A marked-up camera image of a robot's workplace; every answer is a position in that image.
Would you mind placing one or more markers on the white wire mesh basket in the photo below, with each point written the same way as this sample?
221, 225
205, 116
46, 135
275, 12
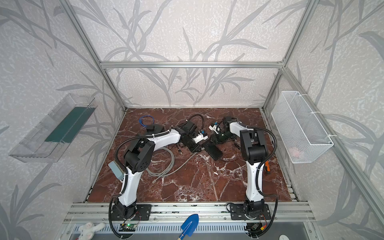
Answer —
304, 137

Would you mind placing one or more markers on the blue toy shovel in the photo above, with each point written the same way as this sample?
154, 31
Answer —
189, 226

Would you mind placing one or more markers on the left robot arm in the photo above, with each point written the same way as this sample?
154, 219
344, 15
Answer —
135, 155

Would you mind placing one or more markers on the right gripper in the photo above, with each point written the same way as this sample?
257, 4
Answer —
219, 138

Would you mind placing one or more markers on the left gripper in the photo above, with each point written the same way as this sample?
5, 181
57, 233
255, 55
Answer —
196, 144

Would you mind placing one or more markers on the clear plastic wall bin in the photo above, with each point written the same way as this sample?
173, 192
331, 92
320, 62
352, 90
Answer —
47, 142

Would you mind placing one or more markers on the white plush bunny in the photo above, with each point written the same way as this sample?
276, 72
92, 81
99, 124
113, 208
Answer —
88, 230

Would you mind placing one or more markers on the small black network switch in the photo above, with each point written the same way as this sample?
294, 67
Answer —
212, 150

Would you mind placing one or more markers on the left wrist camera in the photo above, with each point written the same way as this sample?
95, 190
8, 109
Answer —
200, 137

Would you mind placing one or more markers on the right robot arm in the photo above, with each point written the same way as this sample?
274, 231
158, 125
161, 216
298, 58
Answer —
257, 145

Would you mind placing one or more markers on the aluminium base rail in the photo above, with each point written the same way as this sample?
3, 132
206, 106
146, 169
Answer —
178, 212

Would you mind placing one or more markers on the orange black small tool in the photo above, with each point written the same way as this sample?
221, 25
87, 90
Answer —
267, 168

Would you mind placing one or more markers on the beige teal handheld device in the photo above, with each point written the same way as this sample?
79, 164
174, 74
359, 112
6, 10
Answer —
117, 171

